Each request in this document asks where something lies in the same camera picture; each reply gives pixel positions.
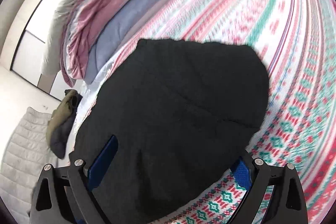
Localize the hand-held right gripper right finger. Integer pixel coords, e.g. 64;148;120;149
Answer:
226;151;308;224

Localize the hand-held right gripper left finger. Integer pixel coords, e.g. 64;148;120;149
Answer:
28;135;118;224

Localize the black button shirt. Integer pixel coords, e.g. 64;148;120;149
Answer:
69;38;270;224

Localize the olive green jacket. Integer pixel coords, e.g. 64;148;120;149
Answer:
47;90;80;147

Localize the white lace-edged cloth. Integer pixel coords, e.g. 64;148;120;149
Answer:
66;61;116;135

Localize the grey padded headboard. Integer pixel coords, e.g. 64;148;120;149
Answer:
0;106;59;224

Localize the white sliding door wardrobe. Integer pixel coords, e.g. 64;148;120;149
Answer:
0;0;71;102

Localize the grey folded duvet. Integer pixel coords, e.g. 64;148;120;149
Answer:
41;0;147;76

